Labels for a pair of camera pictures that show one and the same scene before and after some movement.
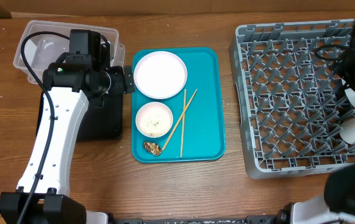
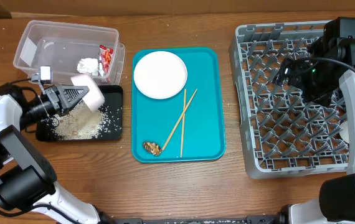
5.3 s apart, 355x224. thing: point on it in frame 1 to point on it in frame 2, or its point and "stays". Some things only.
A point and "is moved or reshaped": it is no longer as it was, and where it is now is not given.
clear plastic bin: [43, 50] stays
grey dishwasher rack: [291, 104] stays
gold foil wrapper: [152, 148] stays
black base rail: [251, 219] stays
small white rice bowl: [154, 119] is moved or reshaped
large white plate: [160, 74] stays
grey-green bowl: [354, 96] is moved or reshaped
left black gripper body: [118, 84] to [53, 102]
